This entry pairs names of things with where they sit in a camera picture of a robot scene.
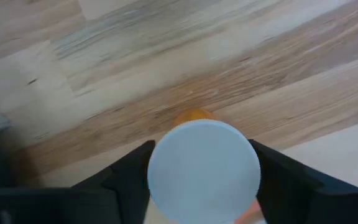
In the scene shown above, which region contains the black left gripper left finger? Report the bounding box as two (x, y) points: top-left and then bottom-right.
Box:
(72, 140), (157, 224)

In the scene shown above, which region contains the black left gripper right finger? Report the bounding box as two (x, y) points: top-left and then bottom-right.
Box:
(249, 139), (358, 224)

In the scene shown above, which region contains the large orange pill bottle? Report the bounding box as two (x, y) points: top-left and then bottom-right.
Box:
(147, 107), (262, 224)

